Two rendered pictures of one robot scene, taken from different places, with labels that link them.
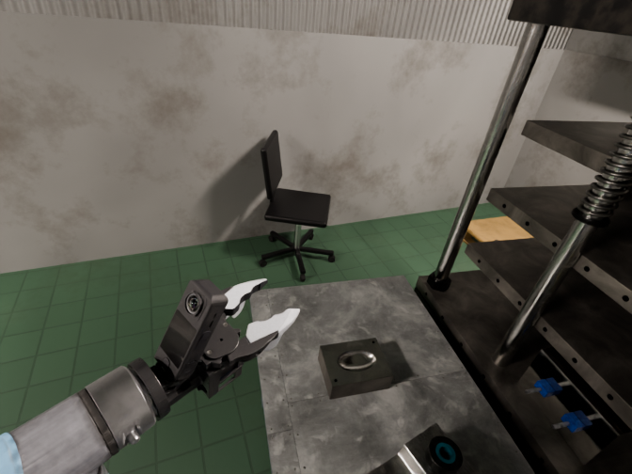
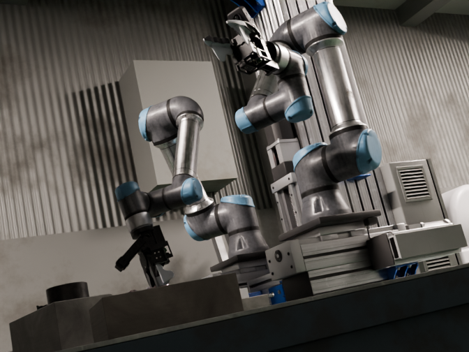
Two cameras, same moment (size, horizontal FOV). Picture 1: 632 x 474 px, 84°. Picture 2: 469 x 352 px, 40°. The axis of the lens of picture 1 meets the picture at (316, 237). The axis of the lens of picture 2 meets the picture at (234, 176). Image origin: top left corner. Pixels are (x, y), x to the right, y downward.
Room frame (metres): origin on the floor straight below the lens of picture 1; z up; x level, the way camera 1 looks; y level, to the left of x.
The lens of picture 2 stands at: (1.70, -0.10, 0.78)
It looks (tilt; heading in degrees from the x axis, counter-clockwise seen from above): 14 degrees up; 175
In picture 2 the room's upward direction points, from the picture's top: 13 degrees counter-clockwise
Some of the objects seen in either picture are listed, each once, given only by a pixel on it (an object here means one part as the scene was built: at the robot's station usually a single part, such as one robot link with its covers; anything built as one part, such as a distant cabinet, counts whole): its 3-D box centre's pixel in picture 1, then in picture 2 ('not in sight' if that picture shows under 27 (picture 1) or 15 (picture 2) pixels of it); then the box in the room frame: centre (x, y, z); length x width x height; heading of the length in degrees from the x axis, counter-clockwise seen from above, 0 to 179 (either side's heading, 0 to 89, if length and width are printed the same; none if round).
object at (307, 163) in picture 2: not in sight; (315, 168); (-0.15, 0.30, 1.20); 0.13 x 0.12 x 0.14; 51
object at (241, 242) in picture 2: not in sight; (246, 243); (-0.60, 0.08, 1.09); 0.15 x 0.15 x 0.10
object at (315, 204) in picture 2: not in sight; (323, 206); (-0.15, 0.30, 1.09); 0.15 x 0.15 x 0.10
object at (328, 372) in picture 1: (354, 367); (164, 314); (0.71, -0.17, 0.83); 0.20 x 0.15 x 0.07; 108
